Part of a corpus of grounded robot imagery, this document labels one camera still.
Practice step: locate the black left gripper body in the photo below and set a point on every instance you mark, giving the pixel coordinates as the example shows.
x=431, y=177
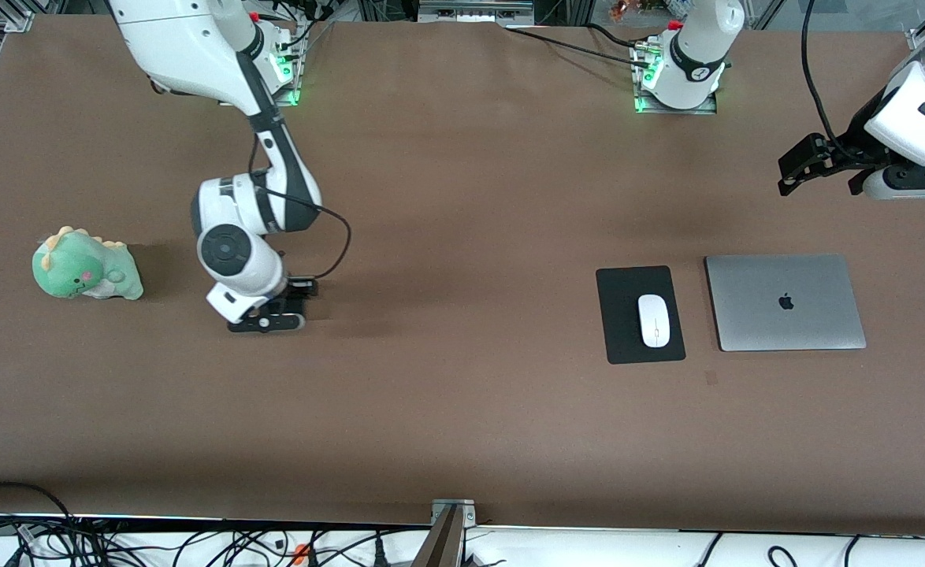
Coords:
x=854, y=141

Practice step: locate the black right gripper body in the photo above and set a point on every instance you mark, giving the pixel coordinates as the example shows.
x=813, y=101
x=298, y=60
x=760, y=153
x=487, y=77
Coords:
x=295, y=290

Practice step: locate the white computer mouse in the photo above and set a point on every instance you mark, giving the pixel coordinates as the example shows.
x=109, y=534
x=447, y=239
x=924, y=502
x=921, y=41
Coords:
x=654, y=321

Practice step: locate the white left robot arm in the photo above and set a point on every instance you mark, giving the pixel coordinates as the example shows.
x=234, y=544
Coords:
x=703, y=47

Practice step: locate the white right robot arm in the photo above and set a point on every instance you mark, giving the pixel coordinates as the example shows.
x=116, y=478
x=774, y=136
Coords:
x=195, y=39

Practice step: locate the black mouse pad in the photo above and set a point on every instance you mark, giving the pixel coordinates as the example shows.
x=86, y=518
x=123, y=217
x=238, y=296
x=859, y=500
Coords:
x=620, y=315

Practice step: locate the silver apple laptop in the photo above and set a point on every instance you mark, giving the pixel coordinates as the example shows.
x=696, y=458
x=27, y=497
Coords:
x=785, y=315

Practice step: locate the green dinosaur plush toy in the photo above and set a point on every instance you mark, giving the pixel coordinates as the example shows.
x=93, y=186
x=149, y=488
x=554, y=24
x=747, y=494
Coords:
x=84, y=272

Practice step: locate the grey metal box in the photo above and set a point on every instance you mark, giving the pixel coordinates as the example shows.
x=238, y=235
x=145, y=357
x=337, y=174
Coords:
x=474, y=9

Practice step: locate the aluminium frame corner profile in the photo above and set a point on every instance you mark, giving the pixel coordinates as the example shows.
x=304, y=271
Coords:
x=921, y=39

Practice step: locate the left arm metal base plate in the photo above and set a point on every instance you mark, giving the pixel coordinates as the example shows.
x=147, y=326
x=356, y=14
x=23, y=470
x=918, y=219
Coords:
x=651, y=98

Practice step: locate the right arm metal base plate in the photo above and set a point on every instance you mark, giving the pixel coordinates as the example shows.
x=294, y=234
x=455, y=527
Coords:
x=289, y=79

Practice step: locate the small metal edge bracket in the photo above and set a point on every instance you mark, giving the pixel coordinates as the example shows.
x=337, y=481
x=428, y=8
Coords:
x=453, y=508

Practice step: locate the grey metal profile post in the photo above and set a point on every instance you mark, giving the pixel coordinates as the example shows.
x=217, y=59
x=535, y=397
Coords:
x=439, y=543

